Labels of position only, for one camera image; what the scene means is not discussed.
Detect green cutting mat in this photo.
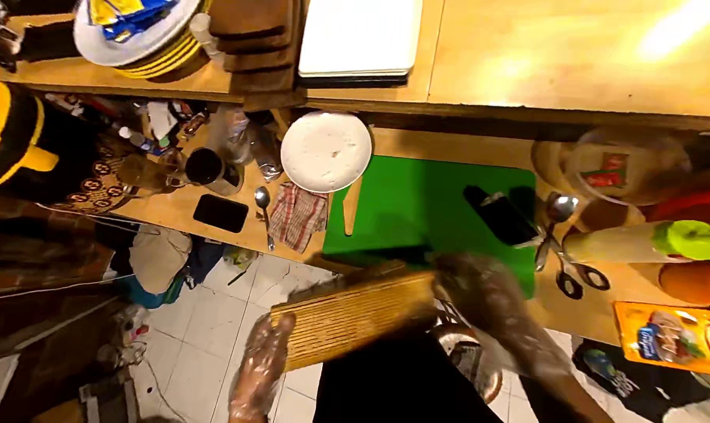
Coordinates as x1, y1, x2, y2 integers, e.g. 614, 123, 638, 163
323, 154, 537, 301

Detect person's body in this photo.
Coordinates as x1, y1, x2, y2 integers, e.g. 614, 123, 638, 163
313, 323, 504, 423

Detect person's right forearm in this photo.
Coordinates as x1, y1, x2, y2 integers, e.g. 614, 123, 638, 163
496, 327, 615, 423

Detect silver metal spoon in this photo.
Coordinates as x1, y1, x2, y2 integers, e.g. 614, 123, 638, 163
254, 186, 276, 252

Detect blue yellow packet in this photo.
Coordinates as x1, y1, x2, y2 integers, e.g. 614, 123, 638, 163
89, 0, 178, 43

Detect teal bag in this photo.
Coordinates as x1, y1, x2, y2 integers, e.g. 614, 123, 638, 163
120, 271, 183, 310

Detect orange food packet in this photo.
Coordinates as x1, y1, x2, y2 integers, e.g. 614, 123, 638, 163
613, 301, 710, 378

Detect white rectangular tray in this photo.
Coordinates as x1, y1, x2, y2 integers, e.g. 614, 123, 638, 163
298, 0, 424, 89

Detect red object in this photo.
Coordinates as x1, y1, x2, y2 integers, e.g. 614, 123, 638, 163
649, 184, 710, 235

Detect person's right hand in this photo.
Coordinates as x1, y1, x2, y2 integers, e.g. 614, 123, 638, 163
430, 252, 533, 349

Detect black yellow patterned container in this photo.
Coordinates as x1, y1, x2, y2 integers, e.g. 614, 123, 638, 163
0, 80, 140, 215

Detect wooden spatula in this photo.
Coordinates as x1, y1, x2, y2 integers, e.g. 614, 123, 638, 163
342, 175, 364, 237

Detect wooden shelf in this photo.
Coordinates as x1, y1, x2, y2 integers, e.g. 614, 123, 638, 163
0, 0, 710, 133

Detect ridged wooden board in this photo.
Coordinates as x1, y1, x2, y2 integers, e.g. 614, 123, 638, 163
271, 270, 437, 372

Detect clear plastic bag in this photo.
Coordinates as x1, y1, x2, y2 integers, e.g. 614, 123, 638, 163
225, 107, 284, 182

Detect black smartphone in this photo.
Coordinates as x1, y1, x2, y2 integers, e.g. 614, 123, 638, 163
193, 194, 249, 234

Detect wooden table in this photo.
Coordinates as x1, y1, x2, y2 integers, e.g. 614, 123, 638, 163
73, 97, 710, 353

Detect orange cup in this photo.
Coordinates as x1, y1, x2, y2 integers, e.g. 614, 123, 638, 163
658, 262, 710, 309

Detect beige cloth bag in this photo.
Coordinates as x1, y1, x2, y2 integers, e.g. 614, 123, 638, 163
130, 224, 193, 296

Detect black printed bag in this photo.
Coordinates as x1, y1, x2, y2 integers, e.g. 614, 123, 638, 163
572, 337, 710, 423

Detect red white checkered cloth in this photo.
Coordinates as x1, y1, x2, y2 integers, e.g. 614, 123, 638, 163
268, 181, 329, 255

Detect clear drinking glass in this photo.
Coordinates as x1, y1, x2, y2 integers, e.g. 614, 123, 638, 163
118, 148, 186, 196

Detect clear round plastic container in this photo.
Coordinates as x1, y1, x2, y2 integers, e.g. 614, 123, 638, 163
532, 127, 693, 206

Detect stack of yellow rimmed plates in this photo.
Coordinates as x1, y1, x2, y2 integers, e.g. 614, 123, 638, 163
74, 0, 214, 82

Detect large silver spoon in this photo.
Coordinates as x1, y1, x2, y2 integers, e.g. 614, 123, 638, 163
535, 192, 579, 272

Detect person's left hand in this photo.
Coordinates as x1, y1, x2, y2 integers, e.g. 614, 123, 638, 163
229, 311, 297, 420

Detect white bottle cap container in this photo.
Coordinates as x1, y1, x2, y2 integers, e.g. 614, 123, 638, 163
118, 126, 163, 157

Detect glass with dark contents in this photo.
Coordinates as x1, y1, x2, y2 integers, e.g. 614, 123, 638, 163
185, 147, 244, 196

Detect round stool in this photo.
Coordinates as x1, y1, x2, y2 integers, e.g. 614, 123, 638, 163
430, 321, 504, 405

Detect white round plate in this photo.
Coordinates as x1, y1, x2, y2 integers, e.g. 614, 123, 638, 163
280, 112, 373, 194

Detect black handled scissors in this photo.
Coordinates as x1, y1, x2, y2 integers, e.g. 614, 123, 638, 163
546, 234, 612, 300

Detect bottle with lime green cap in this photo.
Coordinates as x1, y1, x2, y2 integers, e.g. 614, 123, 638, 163
564, 220, 710, 264

